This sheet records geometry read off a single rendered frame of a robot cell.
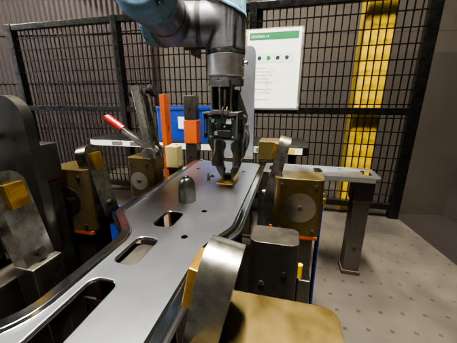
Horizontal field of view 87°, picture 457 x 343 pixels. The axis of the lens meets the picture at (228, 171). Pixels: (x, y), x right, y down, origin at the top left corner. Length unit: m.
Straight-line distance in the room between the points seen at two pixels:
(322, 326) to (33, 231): 0.34
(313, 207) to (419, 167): 2.72
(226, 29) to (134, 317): 0.44
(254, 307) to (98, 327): 0.14
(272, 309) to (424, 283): 0.74
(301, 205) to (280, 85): 0.68
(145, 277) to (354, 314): 0.54
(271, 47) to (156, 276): 0.95
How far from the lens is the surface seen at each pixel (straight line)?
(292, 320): 0.19
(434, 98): 3.09
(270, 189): 0.48
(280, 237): 0.38
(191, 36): 0.51
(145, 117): 0.60
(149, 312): 0.26
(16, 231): 0.38
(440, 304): 0.86
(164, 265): 0.31
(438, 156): 3.23
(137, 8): 0.38
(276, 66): 1.08
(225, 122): 0.47
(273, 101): 1.07
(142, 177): 0.63
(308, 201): 0.48
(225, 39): 0.49
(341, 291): 0.77
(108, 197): 0.50
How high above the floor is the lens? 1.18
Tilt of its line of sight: 16 degrees down
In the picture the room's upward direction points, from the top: straight up
